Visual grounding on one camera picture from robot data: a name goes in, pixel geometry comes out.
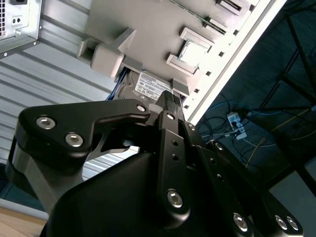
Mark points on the hard disk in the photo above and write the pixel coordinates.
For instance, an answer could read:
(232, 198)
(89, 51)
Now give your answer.
(130, 86)

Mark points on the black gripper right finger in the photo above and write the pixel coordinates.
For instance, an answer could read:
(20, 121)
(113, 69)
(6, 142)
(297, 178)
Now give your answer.
(234, 177)

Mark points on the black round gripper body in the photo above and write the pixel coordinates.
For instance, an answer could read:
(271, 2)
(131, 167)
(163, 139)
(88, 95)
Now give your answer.
(111, 202)

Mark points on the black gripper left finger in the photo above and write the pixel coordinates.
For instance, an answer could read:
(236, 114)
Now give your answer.
(74, 118)

